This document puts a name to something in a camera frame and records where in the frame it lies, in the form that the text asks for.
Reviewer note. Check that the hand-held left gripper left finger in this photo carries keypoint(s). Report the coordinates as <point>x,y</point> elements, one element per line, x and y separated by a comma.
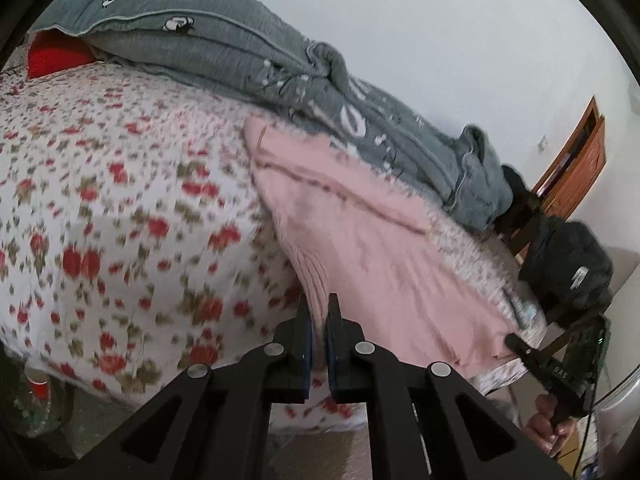
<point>306,347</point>

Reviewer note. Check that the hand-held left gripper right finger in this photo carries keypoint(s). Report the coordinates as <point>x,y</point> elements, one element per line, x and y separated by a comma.
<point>331,357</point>

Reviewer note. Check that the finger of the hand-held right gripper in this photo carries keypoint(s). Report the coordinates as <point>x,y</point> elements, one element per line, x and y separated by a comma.
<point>522,349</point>

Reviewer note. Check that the pink knitted sweater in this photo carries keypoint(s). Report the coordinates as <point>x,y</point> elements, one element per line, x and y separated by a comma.
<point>380,260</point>

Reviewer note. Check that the person's right hand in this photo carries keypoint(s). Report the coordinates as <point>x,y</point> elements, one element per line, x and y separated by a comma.
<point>542,425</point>

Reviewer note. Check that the black bag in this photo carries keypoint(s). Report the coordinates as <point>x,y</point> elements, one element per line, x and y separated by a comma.
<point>567,257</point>

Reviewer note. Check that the dark wooden chair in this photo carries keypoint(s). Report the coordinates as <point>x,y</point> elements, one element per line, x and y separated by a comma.
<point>525,210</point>

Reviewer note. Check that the brown wooden door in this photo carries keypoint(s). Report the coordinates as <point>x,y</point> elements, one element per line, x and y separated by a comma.
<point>575,165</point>

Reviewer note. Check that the floral bed sheet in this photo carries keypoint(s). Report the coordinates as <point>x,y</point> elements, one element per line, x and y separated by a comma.
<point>125,220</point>

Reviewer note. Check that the red cup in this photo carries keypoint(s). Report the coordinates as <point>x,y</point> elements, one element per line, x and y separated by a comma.
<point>36,385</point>

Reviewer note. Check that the grey printed blanket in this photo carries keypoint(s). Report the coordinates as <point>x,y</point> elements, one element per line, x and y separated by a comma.
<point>280,55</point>

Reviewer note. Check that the red pillow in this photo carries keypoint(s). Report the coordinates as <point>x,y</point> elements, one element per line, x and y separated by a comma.
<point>55,55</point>

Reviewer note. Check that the white wall switch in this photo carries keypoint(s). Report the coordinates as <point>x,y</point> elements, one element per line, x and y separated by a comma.
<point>542,143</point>

